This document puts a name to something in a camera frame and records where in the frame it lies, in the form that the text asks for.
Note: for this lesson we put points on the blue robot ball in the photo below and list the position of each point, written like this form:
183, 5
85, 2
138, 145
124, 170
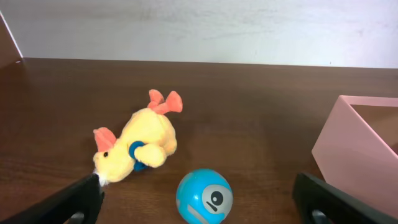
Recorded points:
204, 196

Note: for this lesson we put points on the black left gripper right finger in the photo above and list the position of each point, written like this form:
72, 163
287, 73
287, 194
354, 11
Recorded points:
319, 202

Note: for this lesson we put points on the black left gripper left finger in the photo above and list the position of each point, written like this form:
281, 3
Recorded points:
80, 202

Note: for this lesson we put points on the yellow plush bunny toy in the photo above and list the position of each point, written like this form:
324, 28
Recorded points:
147, 139

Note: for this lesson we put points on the pink open cardboard box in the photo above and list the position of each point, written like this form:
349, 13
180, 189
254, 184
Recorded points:
356, 150

